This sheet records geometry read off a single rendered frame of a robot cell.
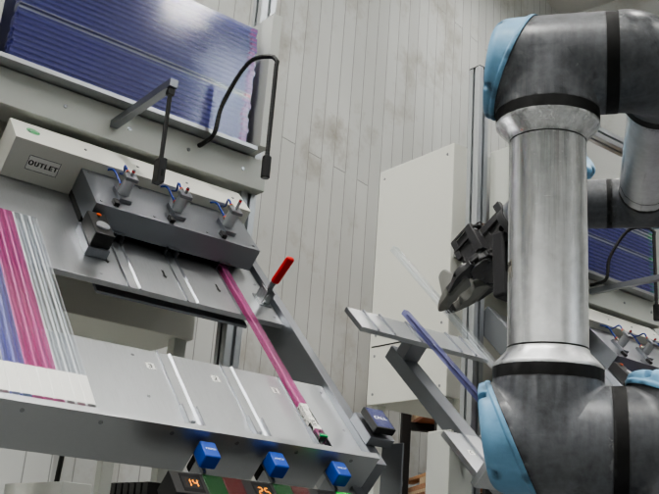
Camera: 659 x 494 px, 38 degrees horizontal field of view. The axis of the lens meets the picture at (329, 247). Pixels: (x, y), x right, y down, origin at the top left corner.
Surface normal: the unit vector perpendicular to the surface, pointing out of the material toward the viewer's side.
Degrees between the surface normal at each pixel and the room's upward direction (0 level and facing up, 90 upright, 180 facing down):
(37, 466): 90
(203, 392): 44
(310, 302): 90
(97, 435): 134
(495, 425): 87
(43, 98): 90
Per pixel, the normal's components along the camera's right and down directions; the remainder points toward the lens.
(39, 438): 0.39, 0.51
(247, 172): 0.61, -0.21
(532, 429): -0.26, -0.33
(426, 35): 0.78, -0.14
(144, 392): 0.47, -0.83
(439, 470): -0.79, -0.25
